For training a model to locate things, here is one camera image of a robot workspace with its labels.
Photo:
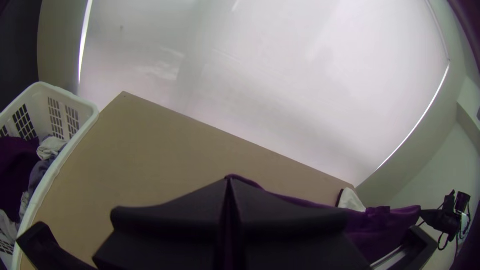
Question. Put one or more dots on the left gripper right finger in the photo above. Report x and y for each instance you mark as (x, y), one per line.
(296, 240)

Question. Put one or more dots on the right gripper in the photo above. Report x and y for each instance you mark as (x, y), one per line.
(450, 219)

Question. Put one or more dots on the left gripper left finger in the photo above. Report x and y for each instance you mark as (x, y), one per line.
(168, 236)

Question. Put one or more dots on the black t-shirt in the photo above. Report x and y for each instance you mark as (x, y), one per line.
(375, 225)

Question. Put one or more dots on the white garment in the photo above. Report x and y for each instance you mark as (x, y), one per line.
(350, 200)

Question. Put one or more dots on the heap of clothes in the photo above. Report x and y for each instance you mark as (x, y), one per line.
(18, 168)

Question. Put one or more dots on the white laundry basket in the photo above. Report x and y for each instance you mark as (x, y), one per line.
(56, 101)

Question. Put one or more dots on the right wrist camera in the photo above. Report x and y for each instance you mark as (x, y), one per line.
(463, 200)

